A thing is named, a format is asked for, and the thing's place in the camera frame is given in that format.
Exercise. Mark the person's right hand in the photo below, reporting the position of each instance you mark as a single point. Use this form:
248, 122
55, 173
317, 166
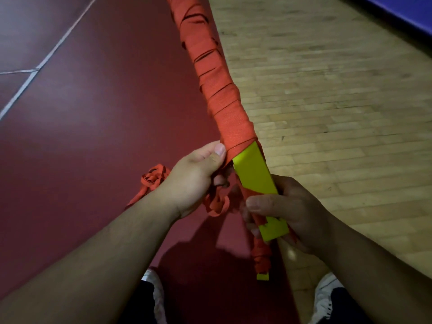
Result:
300, 212

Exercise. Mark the person's left hand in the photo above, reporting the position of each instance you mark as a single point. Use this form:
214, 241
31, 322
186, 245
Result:
189, 182

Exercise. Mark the person's right forearm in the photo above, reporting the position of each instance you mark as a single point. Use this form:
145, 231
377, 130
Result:
378, 280

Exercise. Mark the person's left forearm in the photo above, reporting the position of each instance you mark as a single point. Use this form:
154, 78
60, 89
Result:
81, 269

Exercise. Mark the white right shoe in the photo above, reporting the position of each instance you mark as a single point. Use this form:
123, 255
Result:
322, 296

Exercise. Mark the white shoe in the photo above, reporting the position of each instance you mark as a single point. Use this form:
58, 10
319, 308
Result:
322, 296
157, 293

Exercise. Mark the black right trouser leg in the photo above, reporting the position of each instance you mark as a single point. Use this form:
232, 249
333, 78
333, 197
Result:
351, 308

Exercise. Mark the black trouser leg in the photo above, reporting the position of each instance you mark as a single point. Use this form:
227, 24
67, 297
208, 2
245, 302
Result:
138, 307
351, 308

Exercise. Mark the white left shoe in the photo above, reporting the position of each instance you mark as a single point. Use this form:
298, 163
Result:
157, 293

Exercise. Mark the black left trouser leg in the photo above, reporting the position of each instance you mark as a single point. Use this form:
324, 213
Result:
138, 307

